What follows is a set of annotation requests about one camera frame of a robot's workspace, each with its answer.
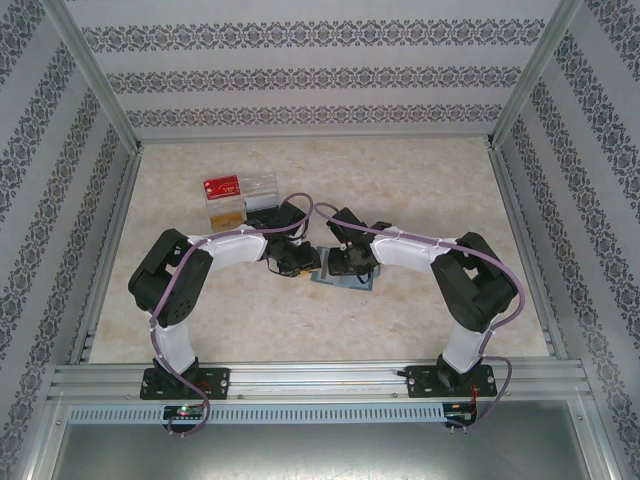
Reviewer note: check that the teal card holder wallet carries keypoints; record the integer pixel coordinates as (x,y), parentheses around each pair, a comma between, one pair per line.
(350,285)

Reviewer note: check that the silver magnetic stripe card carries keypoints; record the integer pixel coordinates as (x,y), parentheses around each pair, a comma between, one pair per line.
(260,202)

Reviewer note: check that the gold VIP card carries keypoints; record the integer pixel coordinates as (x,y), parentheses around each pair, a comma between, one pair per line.
(226,222)

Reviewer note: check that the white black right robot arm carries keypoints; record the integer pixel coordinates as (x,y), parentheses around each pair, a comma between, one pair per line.
(405,252)

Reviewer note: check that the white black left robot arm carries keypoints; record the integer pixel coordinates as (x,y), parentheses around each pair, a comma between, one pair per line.
(230,250)

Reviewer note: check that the black VIP card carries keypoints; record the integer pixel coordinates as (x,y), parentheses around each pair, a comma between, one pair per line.
(256,216)

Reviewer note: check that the clear acrylic card stand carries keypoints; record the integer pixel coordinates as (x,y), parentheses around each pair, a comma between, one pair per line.
(260,185)

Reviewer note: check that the red VIP card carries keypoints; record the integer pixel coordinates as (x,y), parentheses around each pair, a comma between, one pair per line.
(222,187)

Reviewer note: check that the grey metal shelf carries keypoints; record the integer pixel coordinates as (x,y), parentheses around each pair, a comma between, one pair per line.
(320,455)

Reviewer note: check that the left circuit board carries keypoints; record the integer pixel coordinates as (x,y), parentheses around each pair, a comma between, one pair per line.
(185,412)

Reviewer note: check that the circuit board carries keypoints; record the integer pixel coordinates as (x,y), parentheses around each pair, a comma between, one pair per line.
(185,412)
(462,417)

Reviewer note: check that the right circuit board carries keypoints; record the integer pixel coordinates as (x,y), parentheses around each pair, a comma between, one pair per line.
(462,417)

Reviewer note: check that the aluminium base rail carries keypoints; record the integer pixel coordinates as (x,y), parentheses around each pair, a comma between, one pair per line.
(320,380)

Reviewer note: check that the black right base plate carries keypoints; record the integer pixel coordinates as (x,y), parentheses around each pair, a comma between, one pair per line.
(420,382)

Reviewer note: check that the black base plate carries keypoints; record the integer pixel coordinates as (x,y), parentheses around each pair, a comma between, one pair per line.
(420,382)
(215,382)

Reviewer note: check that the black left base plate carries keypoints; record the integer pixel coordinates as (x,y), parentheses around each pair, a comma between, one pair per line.
(215,382)

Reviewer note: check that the aluminium side rail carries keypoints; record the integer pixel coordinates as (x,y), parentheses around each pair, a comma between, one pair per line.
(510,200)
(107,250)

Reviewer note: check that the aluminium frame post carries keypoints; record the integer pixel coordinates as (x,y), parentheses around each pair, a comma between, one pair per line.
(532,75)
(97,75)

